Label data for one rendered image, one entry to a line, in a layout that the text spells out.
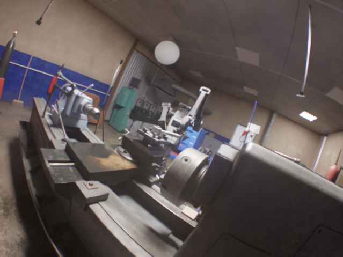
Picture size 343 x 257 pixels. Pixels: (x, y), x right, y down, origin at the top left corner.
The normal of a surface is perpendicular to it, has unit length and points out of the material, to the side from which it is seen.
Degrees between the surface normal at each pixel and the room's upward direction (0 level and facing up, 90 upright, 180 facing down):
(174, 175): 79
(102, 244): 90
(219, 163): 90
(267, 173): 90
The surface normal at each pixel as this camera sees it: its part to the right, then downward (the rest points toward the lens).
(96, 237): -0.47, -0.11
